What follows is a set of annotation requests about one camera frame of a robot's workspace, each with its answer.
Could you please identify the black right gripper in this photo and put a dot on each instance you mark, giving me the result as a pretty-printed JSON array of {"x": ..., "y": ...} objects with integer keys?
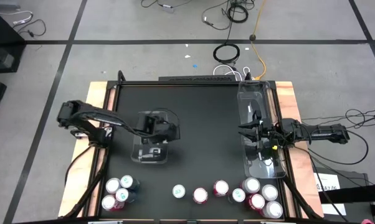
[{"x": 268, "y": 132}]

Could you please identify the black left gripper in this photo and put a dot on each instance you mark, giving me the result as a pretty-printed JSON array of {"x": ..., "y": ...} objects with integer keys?
[{"x": 158, "y": 129}]

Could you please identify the white red Spindrift can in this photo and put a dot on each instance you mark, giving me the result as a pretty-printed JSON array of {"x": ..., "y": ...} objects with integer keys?
[
  {"x": 269, "y": 192},
  {"x": 251, "y": 185},
  {"x": 273, "y": 209}
]

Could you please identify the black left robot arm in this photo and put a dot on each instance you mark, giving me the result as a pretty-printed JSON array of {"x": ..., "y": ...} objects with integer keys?
[{"x": 97, "y": 116}]

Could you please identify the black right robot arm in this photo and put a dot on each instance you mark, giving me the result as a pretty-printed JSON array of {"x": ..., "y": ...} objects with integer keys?
[{"x": 324, "y": 132}]

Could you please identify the light wooden table board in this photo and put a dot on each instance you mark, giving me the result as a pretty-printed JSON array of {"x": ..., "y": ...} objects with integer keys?
[{"x": 95, "y": 93}]

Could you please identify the white paper label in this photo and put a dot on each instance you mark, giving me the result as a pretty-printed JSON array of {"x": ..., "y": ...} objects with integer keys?
[{"x": 326, "y": 180}]

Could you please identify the black round floor plug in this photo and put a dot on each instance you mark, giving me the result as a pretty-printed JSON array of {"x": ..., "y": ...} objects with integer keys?
[{"x": 252, "y": 37}]

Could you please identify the black equipment box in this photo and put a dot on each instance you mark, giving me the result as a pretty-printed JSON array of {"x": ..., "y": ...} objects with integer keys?
[{"x": 352, "y": 179}]

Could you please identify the white paper sheet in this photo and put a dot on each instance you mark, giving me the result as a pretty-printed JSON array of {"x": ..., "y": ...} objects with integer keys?
[{"x": 334, "y": 210}]

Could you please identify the gray adapter box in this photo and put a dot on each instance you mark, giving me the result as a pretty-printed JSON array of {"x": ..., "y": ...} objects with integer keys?
[{"x": 168, "y": 8}]

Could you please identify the black flat bar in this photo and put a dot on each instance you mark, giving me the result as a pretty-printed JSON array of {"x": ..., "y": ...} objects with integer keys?
[{"x": 355, "y": 193}]

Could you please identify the small pink object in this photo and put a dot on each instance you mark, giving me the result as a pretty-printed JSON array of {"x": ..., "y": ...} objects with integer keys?
[{"x": 367, "y": 221}]

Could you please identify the black cabinet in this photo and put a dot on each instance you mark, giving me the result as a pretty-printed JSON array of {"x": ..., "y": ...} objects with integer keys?
[{"x": 0, "y": 37}]

